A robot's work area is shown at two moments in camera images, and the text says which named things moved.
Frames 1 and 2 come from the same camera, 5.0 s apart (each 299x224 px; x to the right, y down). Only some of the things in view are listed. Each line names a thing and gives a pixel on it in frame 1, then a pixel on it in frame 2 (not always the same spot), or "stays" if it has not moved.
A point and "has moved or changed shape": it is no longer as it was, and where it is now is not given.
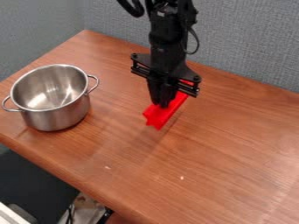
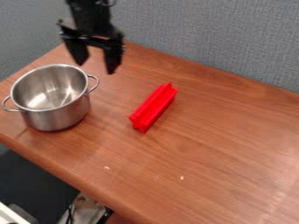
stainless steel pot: (51, 95) stays
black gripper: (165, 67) -> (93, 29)
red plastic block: (157, 115) has moved or changed shape
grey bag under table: (86, 211) stays
